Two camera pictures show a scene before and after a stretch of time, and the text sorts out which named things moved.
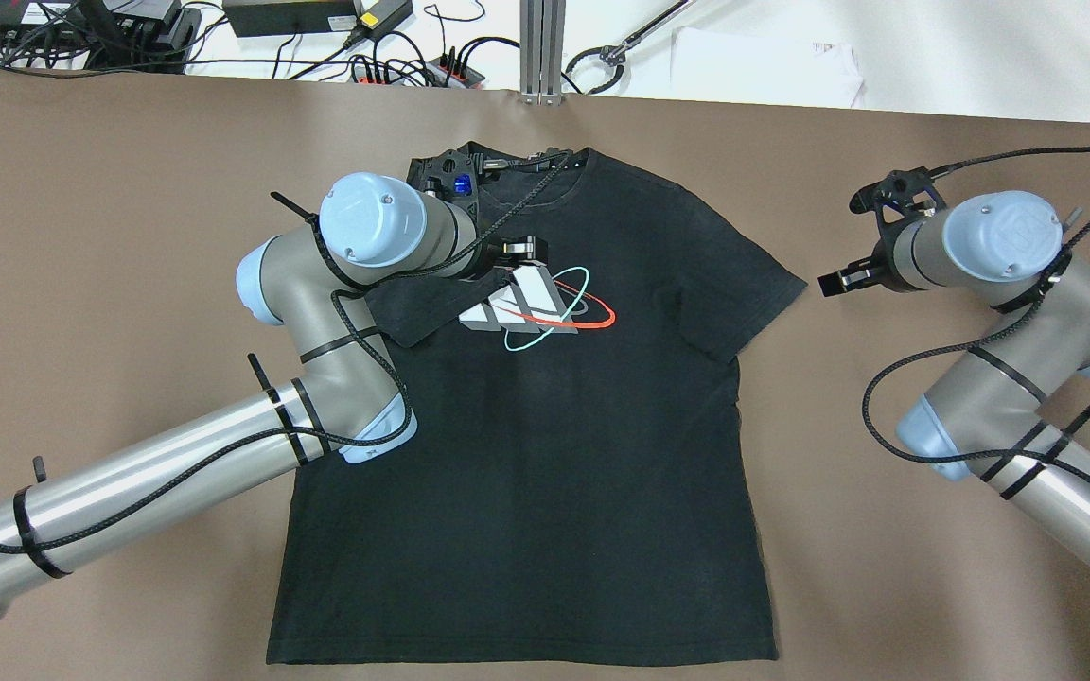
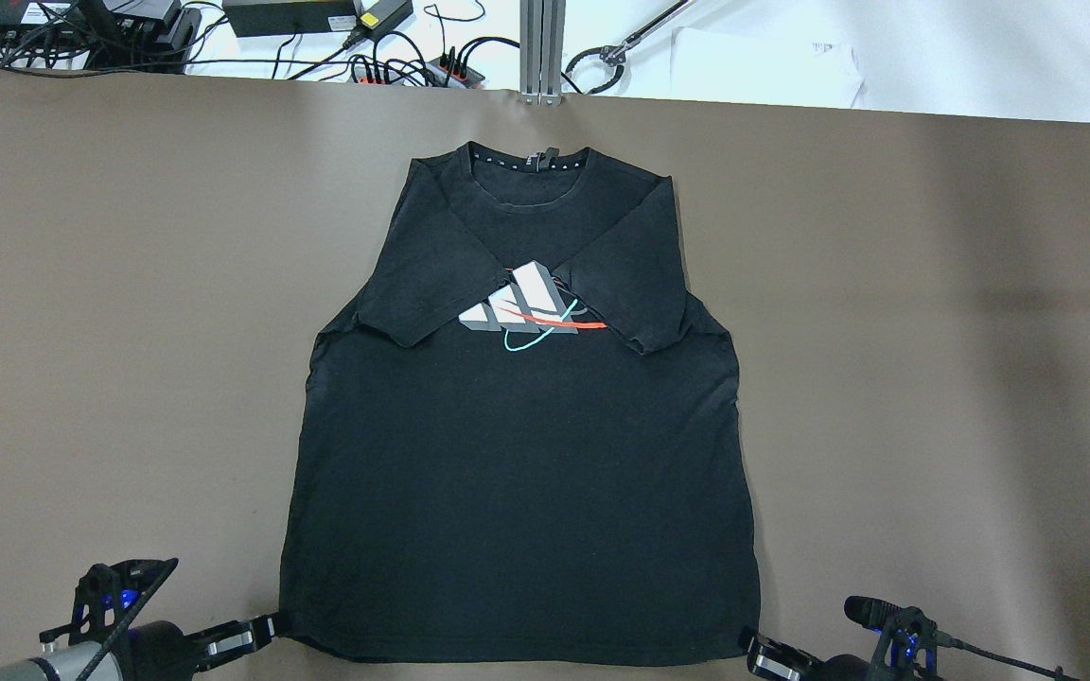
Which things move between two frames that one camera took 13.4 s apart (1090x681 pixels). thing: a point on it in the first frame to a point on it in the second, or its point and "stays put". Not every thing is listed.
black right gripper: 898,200 to 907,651
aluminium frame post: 542,28 stays put
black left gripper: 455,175 to 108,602
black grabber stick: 616,53 stays put
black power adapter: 275,17 stays put
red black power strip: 448,71 stays put
